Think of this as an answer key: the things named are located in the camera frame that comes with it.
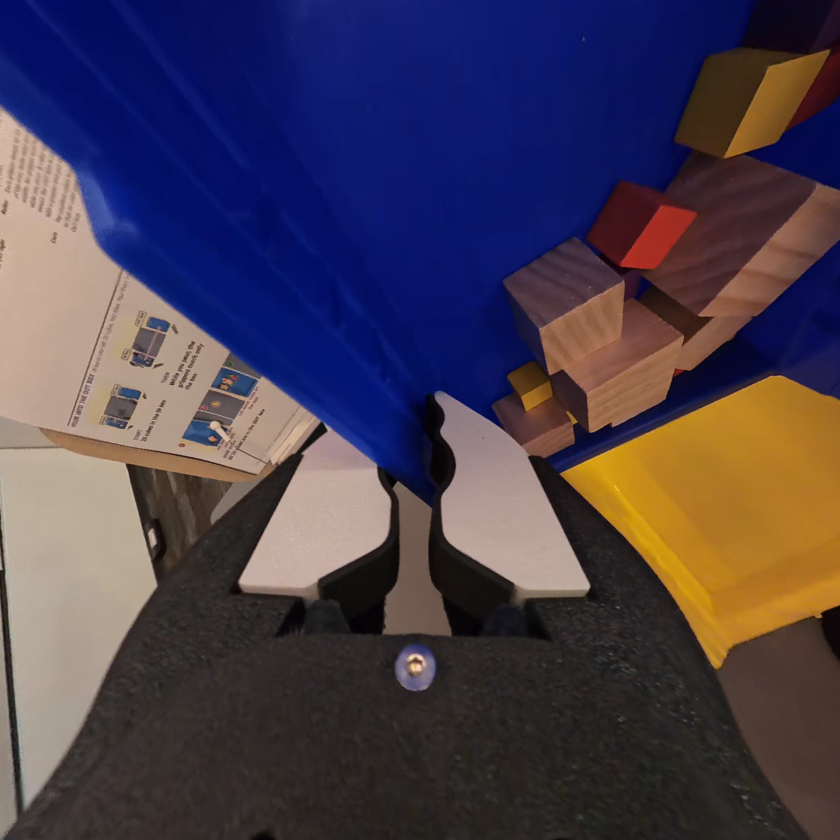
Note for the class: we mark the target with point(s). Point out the printed instruction sheet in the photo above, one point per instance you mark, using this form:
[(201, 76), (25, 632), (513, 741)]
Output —
[(98, 341)]

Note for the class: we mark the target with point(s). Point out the pile of coloured wooden cubes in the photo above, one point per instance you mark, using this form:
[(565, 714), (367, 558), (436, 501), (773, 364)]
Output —
[(590, 308)]

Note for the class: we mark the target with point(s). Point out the yellow plastic box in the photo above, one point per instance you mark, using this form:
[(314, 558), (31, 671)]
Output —
[(722, 492)]

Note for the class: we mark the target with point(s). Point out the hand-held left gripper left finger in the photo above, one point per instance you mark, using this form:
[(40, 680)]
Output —
[(315, 525)]

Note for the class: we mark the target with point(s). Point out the blue plastic box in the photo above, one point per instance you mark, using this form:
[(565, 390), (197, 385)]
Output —
[(328, 164)]

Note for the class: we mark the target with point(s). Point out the brown cardboard backing board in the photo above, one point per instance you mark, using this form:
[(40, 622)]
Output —
[(164, 463)]

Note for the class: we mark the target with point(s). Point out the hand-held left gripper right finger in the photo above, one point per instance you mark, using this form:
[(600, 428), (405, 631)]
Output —
[(512, 525)]

